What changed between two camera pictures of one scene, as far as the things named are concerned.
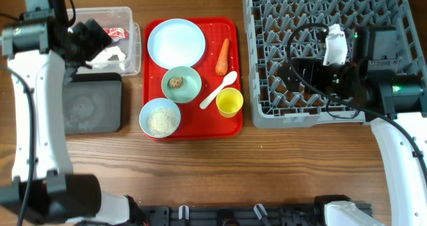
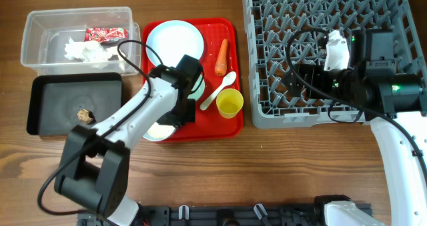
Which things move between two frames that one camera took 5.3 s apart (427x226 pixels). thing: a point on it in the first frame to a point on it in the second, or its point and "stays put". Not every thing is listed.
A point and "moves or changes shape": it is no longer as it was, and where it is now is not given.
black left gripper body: x=87 y=43 to x=183 y=113
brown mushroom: x=176 y=83 moves or changes shape
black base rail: x=233 y=215 stays put
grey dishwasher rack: x=271 y=13 stays put
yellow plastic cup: x=229 y=101 stays put
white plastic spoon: x=228 y=79 stays put
